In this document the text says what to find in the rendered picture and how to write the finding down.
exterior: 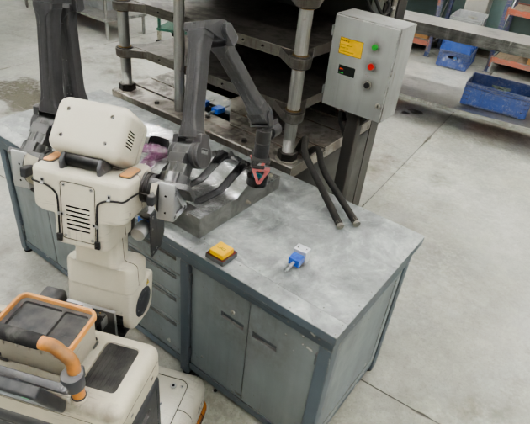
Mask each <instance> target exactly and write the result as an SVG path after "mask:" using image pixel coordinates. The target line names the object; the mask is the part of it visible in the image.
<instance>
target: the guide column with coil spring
mask: <svg viewBox="0 0 530 424"><path fill-rule="evenodd" d="M184 23H185V0H173V29H174V110H175V111H176V112H183V102H184V40H185V31H184V30H183V26H184Z"/></svg>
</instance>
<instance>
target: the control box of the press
mask: <svg viewBox="0 0 530 424"><path fill-rule="evenodd" d="M416 26H417V24H414V23H411V22H407V21H404V20H400V19H394V18H391V17H387V16H384V15H380V14H376V13H370V12H367V11H363V10H360V9H356V8H352V9H349V10H346V11H342V12H339V13H337V16H336V22H335V24H333V25H332V30H331V35H333V37H332V42H331V52H330V57H329V62H328V67H327V73H326V82H325V83H323V86H322V91H321V93H323V98H322V103H325V104H328V105H331V106H332V107H335V108H336V109H338V123H339V125H340V128H341V131H342V137H343V138H342V146H341V150H340V155H339V159H338V163H337V171H336V176H335V180H334V183H335V184H336V185H337V187H338V188H339V190H340V191H341V193H342V195H343V197H344V198H345V199H346V197H347V190H348V185H349V182H350V177H351V174H352V167H353V163H354V159H355V155H356V151H357V147H358V140H359V136H360V132H361V129H362V124H363V123H364V122H365V121H366V120H367V119H370V120H372V121H375V122H377V123H381V122H383V121H384V120H386V119H388V118H389V117H390V116H392V115H393V114H394V113H395V108H396V104H397V101H398V97H399V94H400V88H401V84H402V82H403V78H404V75H405V69H406V65H407V62H408V58H409V54H410V52H411V46H412V42H413V39H414V35H415V32H416ZM342 111H343V112H345V115H346V117H347V121H346V125H345V129H344V126H343V123H342Z"/></svg>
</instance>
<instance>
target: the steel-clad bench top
mask: <svg viewBox="0 0 530 424"><path fill-rule="evenodd" d="M87 97H88V100H89V101H94V102H98V103H106V104H111V105H115V106H120V107H124V108H127V109H129V110H130V111H131V112H132V113H133V114H135V115H136V116H137V117H138V118H139V119H140V120H141V121H142V122H143V124H145V123H147V124H151V125H159V126H160V127H163V128H167V129H170V130H176V131H179V129H180V126H181V125H177V124H175V123H173V122H172V121H170V120H167V119H164V118H163V117H160V116H158V115H156V114H153V113H151V112H149V111H147V110H145V109H142V108H140V107H138V106H136V105H134V104H132V103H129V102H127V101H124V100H123V99H121V98H118V97H115V96H114V95H112V94H110V93H106V92H105V91H103V90H101V89H100V90H97V91H94V92H90V93H87ZM32 115H33V109H29V110H25V111H23V112H19V113H16V114H11V115H8V116H5V117H2V118H0V136H1V137H2V138H3V139H5V140H7V141H9V142H11V143H12V144H14V145H16V146H17V147H19V148H20V147H21V145H22V144H23V142H24V141H25V140H27V139H28V137H29V134H30V131H29V129H30V120H31V117H32ZM209 146H210V149H211V151H215V150H217V151H218V150H224V151H226V152H228V153H230V151H232V152H233V154H234V155H235V156H238V157H240V158H242V159H243V160H245V161H248V162H250V163H252V162H251V158H250V157H249V156H246V155H244V154H242V153H240V152H238V151H235V150H233V149H231V148H229V147H227V146H224V145H222V144H220V143H218V142H216V141H214V140H211V139H209ZM264 167H269V168H270V172H272V173H274V174H276V175H279V176H280V180H279V187H278V189H276V190H275V191H273V192H272V193H270V194H269V195H267V196H266V197H264V198H263V199H260V200H259V201H257V202H256V203H255V204H253V205H252V206H250V207H248V208H247V209H245V210H243V211H242V212H241V213H239V214H238V215H236V216H234V217H233V218H231V219H229V220H227V221H226V222H225V223H224V224H222V225H220V226H218V227H217V228H215V229H214V230H212V231H211V232H209V233H208V234H206V235H205V236H203V237H201V238H197V237H196V236H193V235H192V234H190V233H188V232H186V231H185V230H183V229H182V228H180V227H178V226H176V225H174V224H173V223H171V222H170V221H167V220H164V225H165V231H164V236H166V237H168V238H169V239H171V240H172V241H175V242H176V243H177V244H179V245H180V246H183V247H184V248H186V249H188V250H189V251H191V252H192V253H194V254H196V255H197V256H199V257H201V258H203V259H204V260H205V261H207V262H209V263H211V264H212V265H214V266H216V267H217V268H219V269H220V270H222V271H224V272H225V273H228V274H229V275H230V276H232V277H233V278H236V279H237V280H239V281H241V282H242V283H244V284H245V285H247V286H248V287H250V288H252V289H254V290H256V291H257V292H258V293H260V294H262V295H264V296H265V297H267V298H269V299H270V300H272V301H273V302H275V303H277V304H278V305H280V306H282V307H284V308H285V309H286V310H288V311H290V312H292V313H293V314H295V315H297V316H298V317H300V318H301V319H303V320H305V321H307V322H309V323H310V324H311V325H313V326H315V327H316V328H318V329H320V330H321V331H323V332H325V333H326V334H328V335H329V336H331V337H333V338H335V339H337V338H338V337H339V336H340V335H341V334H342V333H343V331H344V330H345V329H346V328H347V326H348V325H349V324H350V323H351V322H352V321H353V320H354V318H355V317H356V316H357V315H358V314H359V312H360V311H361V310H362V309H363V308H364V306H365V305H366V304H367V303H368V302H369V301H370V300H371V299H372V298H373V297H374V296H375V294H376V293H377V292H378V291H379V290H380V288H381V287H382V286H383V285H384V284H385V282H386V281H387V280H388V279H389V278H390V277H391V275H392V274H393V273H394V272H395V271H396V269H397V268H398V267H399V266H400V265H401V264H402V263H403V262H404V261H405V260H406V259H407V257H408V256H409V255H410V254H411V253H412V251H413V250H414V249H415V248H416V247H417V245H418V244H419V243H420V242H421V241H422V239H423V238H424V237H425V236H424V235H421V234H419V233H417V232H415V231H412V230H410V229H408V228H406V227H404V226H402V225H399V224H397V223H395V222H393V221H391V220H388V219H385V218H384V217H382V216H380V215H377V214H375V213H373V212H371V211H368V210H366V209H364V208H362V207H359V206H357V205H355V204H353V203H350V202H348V201H347V203H348V204H349V206H350V207H351V209H352V211H353V212H354V214H355V215H356V216H357V218H358V220H359V221H360V223H361V224H360V226H358V227H354V226H353V224H352V222H351V221H350V220H349V218H348V217H347V215H346V213H345V211H344V210H343V208H342V207H341V205H340V204H339V202H338V201H337V198H336V197H335V195H333V194H331V193H328V194H329V196H330V198H331V201H332V203H333V204H334V206H335V208H336V210H337V213H338V214H339V216H340V218H341V219H342V222H343V224H344V227H343V228H342V229H340V230H338V229H337V227H336V225H335V223H334V221H333V219H332V217H331V215H330V212H329V210H328V208H327V207H326V204H325V202H324V200H323V198H322V197H321V194H320V192H319V190H318V188H317V187H315V186H313V185H311V184H309V183H306V182H304V181H302V180H300V179H298V178H295V177H293V176H290V175H288V174H287V173H285V172H281V171H279V170H278V169H276V168H274V167H270V166H269V165H264ZM221 241H222V242H224V243H225V244H226V245H228V246H230V247H232V248H234V250H235V251H236V252H237V257H236V258H234V259H233V260H231V261H230V262H228V263H227V264H226V265H225V266H224V267H221V266H220V265H218V264H217V263H215V262H213V261H211V260H209V259H208V258H207V257H205V253H206V252H207V251H208V250H209V249H210V248H211V247H213V246H215V245H216V244H218V243H219V242H221ZM298 244H301V245H303V246H307V247H308V248H310V249H311V250H310V259H309V261H308V262H307V263H306V264H305V265H302V264H301V265H300V266H299V268H297V267H295V266H293V267H292V268H291V269H290V270H289V271H288V272H285V271H284V269H285V268H286V267H287V266H288V265H289V263H288V261H289V256H290V255H291V254H292V253H293V252H294V248H295V247H296V246H297V245H298Z"/></svg>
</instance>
